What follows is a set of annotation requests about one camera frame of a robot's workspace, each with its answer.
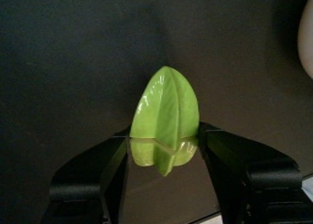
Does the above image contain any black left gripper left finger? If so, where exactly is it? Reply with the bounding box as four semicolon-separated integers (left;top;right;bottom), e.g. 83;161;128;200
40;125;132;224

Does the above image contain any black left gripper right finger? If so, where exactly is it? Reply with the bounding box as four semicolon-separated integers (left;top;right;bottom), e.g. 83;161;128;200
196;121;313;224

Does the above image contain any green toy starfruit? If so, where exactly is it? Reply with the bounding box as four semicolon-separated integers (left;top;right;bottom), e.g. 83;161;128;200
128;65;200;177

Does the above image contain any white rounded object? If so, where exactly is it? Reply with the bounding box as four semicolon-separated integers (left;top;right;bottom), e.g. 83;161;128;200
297;0;313;80

